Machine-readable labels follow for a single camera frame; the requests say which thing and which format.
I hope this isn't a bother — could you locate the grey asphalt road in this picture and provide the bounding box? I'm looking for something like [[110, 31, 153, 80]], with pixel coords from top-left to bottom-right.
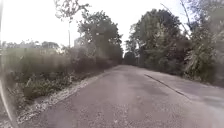
[[18, 64, 224, 128]]

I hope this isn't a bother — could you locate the pale gravel road verge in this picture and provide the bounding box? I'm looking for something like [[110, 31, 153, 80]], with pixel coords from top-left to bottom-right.
[[14, 66, 116, 126]]

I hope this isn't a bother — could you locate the row of trees and bushes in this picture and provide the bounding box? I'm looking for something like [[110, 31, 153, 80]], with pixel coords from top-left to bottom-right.
[[122, 0, 224, 88], [0, 0, 124, 113]]

